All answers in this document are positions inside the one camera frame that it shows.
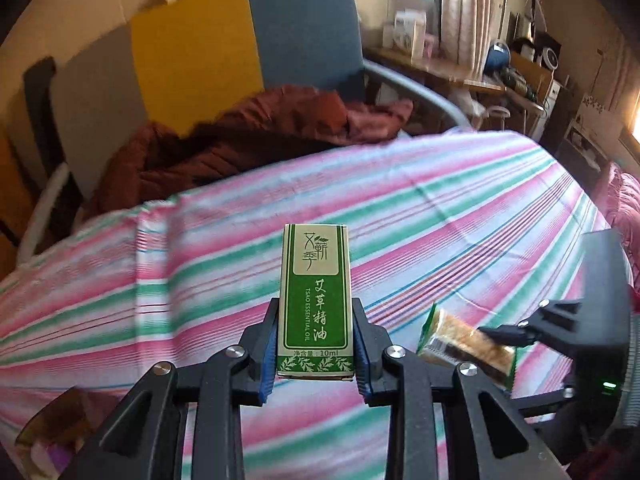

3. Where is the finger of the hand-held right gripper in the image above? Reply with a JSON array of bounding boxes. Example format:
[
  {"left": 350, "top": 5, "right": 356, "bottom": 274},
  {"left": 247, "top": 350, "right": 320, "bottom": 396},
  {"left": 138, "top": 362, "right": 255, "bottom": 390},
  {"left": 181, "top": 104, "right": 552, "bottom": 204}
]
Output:
[
  {"left": 476, "top": 299, "right": 585, "bottom": 357},
  {"left": 509, "top": 386, "right": 577, "bottom": 418}
]

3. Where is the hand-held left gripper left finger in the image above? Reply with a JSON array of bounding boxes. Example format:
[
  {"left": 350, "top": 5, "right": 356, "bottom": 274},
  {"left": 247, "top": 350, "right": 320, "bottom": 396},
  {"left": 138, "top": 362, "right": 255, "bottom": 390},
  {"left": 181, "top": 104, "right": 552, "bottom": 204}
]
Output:
[{"left": 62, "top": 297, "right": 281, "bottom": 480}]

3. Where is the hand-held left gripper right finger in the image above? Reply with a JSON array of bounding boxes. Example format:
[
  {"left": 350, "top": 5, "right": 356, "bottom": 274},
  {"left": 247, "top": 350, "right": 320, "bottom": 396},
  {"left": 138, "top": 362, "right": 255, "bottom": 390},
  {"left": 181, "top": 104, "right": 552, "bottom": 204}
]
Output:
[{"left": 351, "top": 297, "right": 571, "bottom": 480}]

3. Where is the small green box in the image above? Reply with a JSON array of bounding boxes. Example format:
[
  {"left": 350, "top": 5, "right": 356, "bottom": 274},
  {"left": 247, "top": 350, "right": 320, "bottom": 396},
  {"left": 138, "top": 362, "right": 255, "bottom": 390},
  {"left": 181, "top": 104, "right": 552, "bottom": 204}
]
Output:
[{"left": 276, "top": 222, "right": 357, "bottom": 381}]

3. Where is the brown-labelled cracker packet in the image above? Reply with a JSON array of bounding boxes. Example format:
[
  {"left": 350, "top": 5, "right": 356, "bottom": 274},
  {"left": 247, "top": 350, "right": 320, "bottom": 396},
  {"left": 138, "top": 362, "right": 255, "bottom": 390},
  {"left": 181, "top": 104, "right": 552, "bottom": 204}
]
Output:
[{"left": 416, "top": 304, "right": 517, "bottom": 392}]

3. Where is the pink bedding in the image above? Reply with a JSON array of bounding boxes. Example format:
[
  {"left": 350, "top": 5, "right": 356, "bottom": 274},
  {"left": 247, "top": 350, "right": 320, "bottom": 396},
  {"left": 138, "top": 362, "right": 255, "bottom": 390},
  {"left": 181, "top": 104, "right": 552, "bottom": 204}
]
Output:
[{"left": 604, "top": 165, "right": 640, "bottom": 292}]

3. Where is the pink green striped tablecloth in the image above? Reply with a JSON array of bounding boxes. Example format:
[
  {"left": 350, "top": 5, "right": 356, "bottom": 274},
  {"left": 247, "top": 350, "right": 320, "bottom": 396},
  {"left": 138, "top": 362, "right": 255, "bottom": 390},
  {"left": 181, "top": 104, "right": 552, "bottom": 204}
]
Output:
[{"left": 0, "top": 130, "right": 637, "bottom": 480}]

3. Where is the white low cabinet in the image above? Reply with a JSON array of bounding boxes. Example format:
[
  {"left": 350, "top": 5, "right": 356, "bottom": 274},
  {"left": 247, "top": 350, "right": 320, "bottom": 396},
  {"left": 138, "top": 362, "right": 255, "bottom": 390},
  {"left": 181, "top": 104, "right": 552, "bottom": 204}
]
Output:
[{"left": 560, "top": 92, "right": 617, "bottom": 172}]

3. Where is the white metal stand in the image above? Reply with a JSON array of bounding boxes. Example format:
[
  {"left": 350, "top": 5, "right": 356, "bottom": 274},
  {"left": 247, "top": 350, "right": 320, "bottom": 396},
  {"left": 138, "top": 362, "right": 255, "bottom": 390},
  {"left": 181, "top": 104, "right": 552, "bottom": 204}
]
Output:
[{"left": 484, "top": 104, "right": 547, "bottom": 137}]

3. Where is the dark red jacket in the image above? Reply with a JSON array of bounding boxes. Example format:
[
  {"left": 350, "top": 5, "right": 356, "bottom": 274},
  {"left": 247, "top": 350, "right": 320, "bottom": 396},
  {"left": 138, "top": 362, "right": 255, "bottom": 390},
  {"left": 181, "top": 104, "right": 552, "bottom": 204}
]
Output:
[{"left": 87, "top": 85, "right": 417, "bottom": 222}]

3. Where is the large brown cardboard box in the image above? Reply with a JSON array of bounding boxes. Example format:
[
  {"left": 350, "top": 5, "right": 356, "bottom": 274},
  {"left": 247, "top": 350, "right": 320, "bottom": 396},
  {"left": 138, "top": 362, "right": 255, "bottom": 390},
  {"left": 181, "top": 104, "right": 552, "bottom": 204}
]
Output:
[{"left": 507, "top": 50, "right": 557, "bottom": 102}]

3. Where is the blue round object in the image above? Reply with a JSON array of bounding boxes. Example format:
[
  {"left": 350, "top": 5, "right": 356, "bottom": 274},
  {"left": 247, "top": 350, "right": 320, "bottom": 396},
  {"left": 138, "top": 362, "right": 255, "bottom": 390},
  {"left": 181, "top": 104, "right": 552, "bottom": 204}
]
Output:
[{"left": 485, "top": 42, "right": 512, "bottom": 74}]

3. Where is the wooden side desk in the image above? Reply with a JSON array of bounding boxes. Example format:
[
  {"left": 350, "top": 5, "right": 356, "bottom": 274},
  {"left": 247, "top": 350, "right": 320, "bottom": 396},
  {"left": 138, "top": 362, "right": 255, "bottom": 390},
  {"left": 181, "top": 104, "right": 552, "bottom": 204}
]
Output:
[{"left": 365, "top": 45, "right": 547, "bottom": 127}]

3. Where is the orange wooden wardrobe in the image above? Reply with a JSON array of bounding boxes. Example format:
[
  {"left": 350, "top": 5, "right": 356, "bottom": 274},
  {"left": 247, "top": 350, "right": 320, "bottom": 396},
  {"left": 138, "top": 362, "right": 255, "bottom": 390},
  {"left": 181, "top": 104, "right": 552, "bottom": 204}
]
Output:
[{"left": 0, "top": 135, "right": 32, "bottom": 272}]

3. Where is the grey yellow blue chair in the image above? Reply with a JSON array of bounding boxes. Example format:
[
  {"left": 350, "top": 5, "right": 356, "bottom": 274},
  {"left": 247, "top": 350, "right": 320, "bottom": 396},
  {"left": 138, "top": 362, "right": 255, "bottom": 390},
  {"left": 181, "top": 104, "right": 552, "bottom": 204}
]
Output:
[{"left": 15, "top": 0, "right": 474, "bottom": 261}]

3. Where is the beige patterned curtain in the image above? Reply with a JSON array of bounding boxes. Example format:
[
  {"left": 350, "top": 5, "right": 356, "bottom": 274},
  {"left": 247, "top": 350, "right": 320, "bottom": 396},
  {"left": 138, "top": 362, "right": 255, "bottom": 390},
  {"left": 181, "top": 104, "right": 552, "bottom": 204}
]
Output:
[{"left": 440, "top": 0, "right": 507, "bottom": 79}]

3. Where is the white printed box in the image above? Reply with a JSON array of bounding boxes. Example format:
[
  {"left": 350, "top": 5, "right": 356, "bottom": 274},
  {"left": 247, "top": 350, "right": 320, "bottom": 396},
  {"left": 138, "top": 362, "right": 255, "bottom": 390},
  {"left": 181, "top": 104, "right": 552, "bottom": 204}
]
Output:
[{"left": 392, "top": 10, "right": 429, "bottom": 59}]

